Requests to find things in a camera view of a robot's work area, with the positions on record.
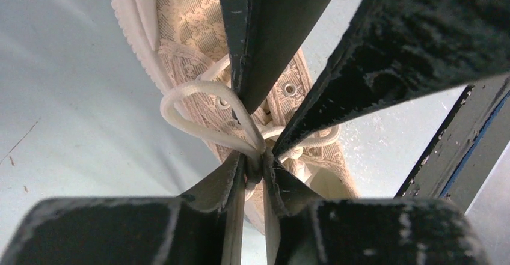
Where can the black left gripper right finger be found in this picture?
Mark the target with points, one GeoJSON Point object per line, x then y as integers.
{"type": "Point", "coordinates": [302, 227]}

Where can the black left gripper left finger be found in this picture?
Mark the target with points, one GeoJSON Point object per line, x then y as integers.
{"type": "Point", "coordinates": [203, 225]}

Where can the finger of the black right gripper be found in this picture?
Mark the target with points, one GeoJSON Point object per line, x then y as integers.
{"type": "Point", "coordinates": [262, 37]}
{"type": "Point", "coordinates": [398, 50]}

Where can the beige sneaker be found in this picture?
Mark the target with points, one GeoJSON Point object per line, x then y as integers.
{"type": "Point", "coordinates": [180, 41]}

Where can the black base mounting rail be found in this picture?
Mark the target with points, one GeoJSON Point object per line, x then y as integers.
{"type": "Point", "coordinates": [465, 148]}

